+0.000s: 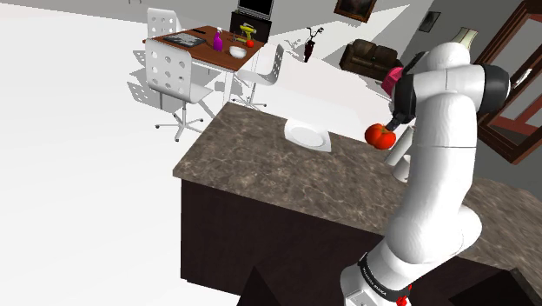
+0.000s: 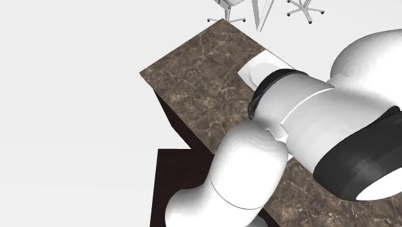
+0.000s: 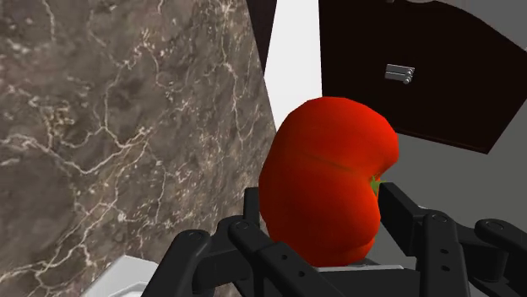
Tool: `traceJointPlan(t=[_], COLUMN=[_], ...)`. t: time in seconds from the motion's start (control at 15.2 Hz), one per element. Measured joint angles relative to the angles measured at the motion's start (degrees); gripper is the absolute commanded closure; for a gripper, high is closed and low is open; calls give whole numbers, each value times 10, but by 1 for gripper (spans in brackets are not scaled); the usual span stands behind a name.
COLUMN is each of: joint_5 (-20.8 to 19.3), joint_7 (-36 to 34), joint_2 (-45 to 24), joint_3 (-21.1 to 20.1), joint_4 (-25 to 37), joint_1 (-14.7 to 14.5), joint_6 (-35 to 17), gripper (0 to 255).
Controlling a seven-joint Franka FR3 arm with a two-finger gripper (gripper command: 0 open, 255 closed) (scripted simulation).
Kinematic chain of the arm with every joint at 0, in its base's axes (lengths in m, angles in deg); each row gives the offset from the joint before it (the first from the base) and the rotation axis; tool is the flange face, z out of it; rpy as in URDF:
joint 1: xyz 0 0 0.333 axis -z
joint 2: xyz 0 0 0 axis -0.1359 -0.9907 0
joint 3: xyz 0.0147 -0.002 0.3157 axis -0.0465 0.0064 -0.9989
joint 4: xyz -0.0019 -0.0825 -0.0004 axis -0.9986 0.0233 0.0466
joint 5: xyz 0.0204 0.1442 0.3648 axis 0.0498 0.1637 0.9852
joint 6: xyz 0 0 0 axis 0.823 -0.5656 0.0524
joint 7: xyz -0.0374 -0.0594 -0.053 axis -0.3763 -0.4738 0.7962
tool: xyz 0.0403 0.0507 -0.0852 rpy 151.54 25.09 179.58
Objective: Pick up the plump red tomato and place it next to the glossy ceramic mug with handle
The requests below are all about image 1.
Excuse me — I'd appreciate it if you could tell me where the red tomato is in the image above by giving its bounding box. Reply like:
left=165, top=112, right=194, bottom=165
left=364, top=123, right=398, bottom=151

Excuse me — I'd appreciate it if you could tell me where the pink box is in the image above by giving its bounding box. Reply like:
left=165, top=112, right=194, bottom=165
left=380, top=66, right=404, bottom=96

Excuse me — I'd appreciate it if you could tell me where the brown leather sofa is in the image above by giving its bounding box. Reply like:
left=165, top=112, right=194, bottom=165
left=339, top=38, right=401, bottom=82

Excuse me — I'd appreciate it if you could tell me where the white plate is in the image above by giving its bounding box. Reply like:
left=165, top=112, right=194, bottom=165
left=282, top=119, right=333, bottom=153

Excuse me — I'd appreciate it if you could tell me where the pale lamp shade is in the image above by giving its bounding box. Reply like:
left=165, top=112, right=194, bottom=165
left=450, top=26, right=479, bottom=50

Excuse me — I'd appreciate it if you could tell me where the dark golf bag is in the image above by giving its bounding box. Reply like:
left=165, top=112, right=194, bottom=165
left=301, top=26, right=326, bottom=63

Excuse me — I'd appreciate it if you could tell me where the brown wooden framed door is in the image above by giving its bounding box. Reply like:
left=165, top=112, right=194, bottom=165
left=471, top=0, right=542, bottom=166

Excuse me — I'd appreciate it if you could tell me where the white perforated swivel chair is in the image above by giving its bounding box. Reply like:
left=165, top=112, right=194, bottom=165
left=144, top=38, right=215, bottom=143
left=146, top=7, right=183, bottom=39
left=229, top=43, right=286, bottom=110

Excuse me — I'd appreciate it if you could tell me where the dark stand with television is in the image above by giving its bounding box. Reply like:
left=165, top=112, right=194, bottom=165
left=229, top=0, right=275, bottom=43

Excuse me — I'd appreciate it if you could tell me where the dark brown island cabinet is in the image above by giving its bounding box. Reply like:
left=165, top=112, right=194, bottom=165
left=179, top=178, right=516, bottom=306

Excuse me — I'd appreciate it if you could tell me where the brown dining table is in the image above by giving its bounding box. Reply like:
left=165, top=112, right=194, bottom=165
left=142, top=24, right=268, bottom=108

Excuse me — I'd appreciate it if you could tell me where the dark robot stand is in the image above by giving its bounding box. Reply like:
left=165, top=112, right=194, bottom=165
left=235, top=265, right=530, bottom=306

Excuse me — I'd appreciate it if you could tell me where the small grey wall picture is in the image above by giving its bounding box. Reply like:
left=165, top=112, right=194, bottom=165
left=417, top=10, right=442, bottom=34

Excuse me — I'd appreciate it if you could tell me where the framed dark wall picture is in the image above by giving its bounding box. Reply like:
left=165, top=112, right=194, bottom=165
left=333, top=0, right=379, bottom=24

